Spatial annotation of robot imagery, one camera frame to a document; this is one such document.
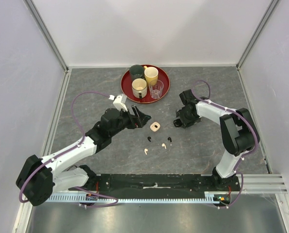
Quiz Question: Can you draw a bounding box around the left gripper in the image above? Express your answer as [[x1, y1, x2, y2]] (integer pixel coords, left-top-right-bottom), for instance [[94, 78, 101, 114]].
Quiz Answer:
[[110, 105, 151, 137]]

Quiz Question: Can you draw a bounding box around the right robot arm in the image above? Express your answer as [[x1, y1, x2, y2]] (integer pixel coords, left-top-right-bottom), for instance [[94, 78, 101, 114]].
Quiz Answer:
[[174, 89, 260, 191]]

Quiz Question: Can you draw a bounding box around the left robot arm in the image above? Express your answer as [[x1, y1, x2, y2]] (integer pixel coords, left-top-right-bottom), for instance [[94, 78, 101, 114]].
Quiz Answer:
[[16, 106, 151, 206]]

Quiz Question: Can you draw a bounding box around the cream earbud charging case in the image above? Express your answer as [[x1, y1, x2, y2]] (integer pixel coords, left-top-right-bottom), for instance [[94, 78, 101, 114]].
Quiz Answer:
[[150, 122, 161, 132]]

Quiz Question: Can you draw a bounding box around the clear glass tumbler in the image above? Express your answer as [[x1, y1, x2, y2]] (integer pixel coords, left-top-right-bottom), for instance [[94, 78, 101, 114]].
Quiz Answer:
[[149, 80, 164, 100]]

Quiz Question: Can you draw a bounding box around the red round tray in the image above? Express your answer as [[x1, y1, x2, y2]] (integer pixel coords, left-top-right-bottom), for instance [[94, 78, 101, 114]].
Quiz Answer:
[[120, 65, 170, 104]]

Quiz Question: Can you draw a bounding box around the yellow mug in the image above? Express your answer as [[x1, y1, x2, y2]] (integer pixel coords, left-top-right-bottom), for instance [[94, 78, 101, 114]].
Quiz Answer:
[[144, 66, 159, 86]]

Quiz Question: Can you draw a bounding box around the dark green mug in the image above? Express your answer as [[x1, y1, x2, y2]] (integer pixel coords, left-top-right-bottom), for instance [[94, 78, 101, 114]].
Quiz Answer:
[[129, 65, 145, 81]]

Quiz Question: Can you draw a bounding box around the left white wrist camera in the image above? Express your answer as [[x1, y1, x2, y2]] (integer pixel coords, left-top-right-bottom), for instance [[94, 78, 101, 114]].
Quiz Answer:
[[113, 94, 128, 112]]

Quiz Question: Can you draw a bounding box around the cream mug black handle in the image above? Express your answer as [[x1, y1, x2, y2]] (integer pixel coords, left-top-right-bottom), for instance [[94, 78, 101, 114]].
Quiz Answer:
[[131, 78, 147, 100]]

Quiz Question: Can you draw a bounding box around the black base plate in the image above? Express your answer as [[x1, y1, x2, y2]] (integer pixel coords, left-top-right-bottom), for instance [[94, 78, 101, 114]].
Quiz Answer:
[[82, 174, 240, 199]]

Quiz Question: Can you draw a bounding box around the slotted cable duct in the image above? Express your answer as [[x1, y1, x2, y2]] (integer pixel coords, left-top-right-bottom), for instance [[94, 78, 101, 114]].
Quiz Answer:
[[46, 191, 221, 204]]

